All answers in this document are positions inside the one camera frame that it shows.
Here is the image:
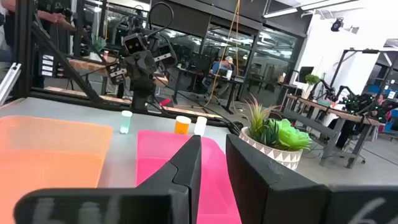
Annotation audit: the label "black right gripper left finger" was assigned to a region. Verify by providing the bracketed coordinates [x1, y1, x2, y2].
[14, 135, 203, 224]

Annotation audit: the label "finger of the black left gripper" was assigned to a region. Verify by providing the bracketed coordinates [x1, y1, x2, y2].
[105, 62, 129, 85]
[154, 43, 178, 72]

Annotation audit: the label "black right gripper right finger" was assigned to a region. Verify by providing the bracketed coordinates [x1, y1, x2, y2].
[226, 133, 398, 224]

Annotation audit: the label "orange pill bottle white cap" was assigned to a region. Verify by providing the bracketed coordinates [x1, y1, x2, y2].
[174, 115, 192, 136]

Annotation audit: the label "pink translucent plastic bin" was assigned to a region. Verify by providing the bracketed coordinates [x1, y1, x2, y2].
[136, 129, 243, 224]

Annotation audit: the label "orange translucent plastic bin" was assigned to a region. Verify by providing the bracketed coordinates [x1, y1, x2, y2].
[0, 114, 114, 224]

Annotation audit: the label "green plant white pot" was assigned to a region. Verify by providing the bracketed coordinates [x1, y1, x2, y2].
[89, 34, 108, 62]

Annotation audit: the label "black office desk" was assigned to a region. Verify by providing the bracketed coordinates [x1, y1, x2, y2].
[172, 67, 247, 115]

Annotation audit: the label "person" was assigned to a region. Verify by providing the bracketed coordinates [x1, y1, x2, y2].
[203, 55, 237, 97]
[0, 0, 77, 63]
[371, 93, 398, 134]

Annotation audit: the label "potted succulent in patterned pot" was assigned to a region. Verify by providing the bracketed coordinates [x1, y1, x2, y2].
[238, 95, 313, 171]

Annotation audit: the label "black box white labels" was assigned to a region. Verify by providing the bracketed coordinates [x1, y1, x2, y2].
[39, 52, 67, 79]

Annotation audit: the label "wooden workbench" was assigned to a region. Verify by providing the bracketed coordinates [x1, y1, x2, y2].
[284, 93, 385, 169]

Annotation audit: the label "silver aluminium profile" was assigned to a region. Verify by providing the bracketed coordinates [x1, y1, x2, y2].
[0, 62, 22, 106]

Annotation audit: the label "white ceiling light fixture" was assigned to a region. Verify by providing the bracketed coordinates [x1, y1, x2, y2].
[262, 6, 299, 19]
[300, 0, 358, 12]

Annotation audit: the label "small green potted plant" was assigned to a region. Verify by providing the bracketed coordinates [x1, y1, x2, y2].
[301, 73, 321, 100]

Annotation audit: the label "black computer monitor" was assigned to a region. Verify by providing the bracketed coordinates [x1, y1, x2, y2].
[297, 65, 315, 84]

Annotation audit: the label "black ceiling spotlight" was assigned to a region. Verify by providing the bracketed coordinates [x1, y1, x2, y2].
[330, 17, 345, 33]

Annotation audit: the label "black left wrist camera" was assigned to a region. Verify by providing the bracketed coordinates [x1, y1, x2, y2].
[122, 32, 149, 57]

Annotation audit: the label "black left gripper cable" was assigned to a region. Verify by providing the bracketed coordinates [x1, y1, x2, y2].
[146, 1, 175, 43]

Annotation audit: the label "orange hanging cable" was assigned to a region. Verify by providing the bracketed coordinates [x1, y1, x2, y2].
[203, 0, 242, 108]

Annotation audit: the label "black cable bundle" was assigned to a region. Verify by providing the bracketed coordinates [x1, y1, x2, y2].
[198, 102, 246, 136]

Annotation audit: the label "black aluminium table frame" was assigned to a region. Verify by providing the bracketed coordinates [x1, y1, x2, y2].
[12, 0, 240, 134]

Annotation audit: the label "black rig frame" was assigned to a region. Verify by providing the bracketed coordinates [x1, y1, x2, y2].
[330, 48, 398, 93]

